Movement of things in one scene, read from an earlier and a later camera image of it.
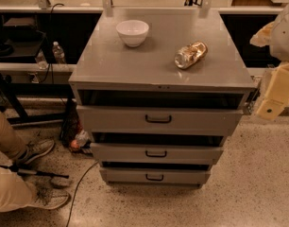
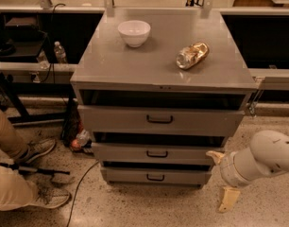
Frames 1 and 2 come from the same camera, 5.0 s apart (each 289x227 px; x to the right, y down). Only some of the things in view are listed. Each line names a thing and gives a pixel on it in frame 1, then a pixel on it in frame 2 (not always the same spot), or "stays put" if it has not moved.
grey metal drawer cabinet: (158, 93) stays put
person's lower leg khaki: (10, 191) stays put
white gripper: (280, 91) to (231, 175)
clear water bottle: (59, 53) stays put
